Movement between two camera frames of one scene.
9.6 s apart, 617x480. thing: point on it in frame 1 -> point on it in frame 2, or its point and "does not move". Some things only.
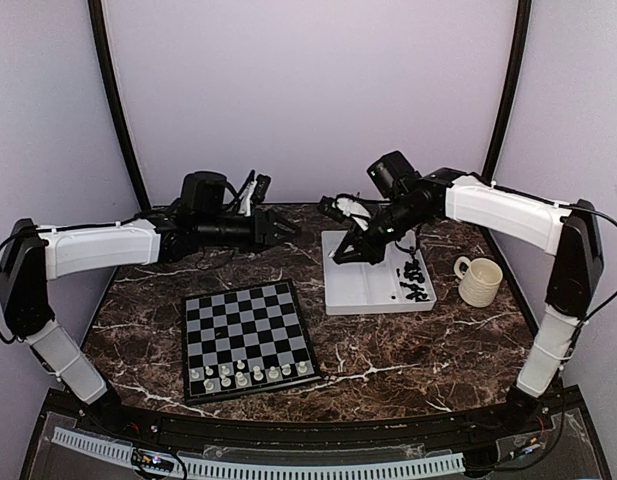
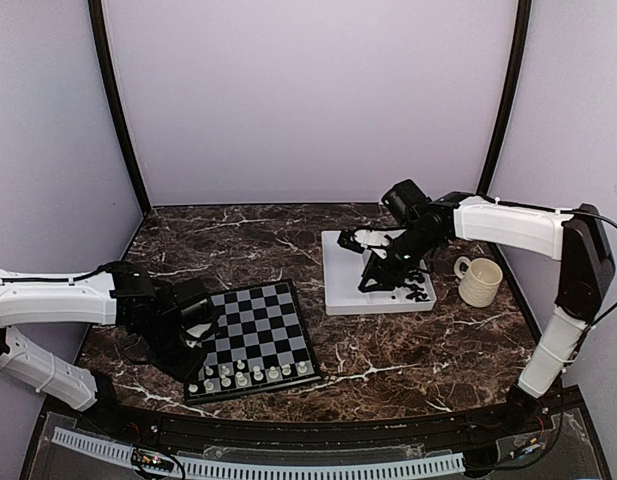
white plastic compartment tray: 402,281 does not move
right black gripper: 367,250 -> 391,278
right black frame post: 522,31 does not move
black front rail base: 543,436 does not move
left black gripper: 265,223 -> 188,371
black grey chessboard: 243,340 does not move
